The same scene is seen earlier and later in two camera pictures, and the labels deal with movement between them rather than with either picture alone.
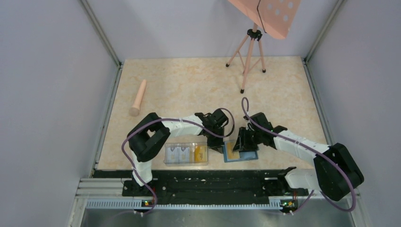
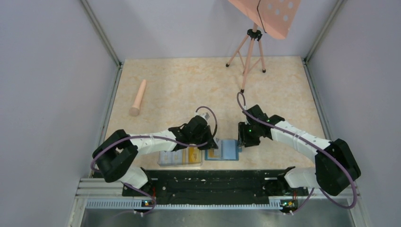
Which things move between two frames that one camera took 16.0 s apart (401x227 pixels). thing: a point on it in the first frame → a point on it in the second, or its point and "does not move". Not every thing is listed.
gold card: x=232 y=154 → x=211 y=153
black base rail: x=207 y=185 does not move
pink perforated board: x=275 y=17 does not move
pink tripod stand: x=245 y=51 does not move
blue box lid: x=243 y=155 → x=227 y=150
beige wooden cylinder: x=135 y=110 does not move
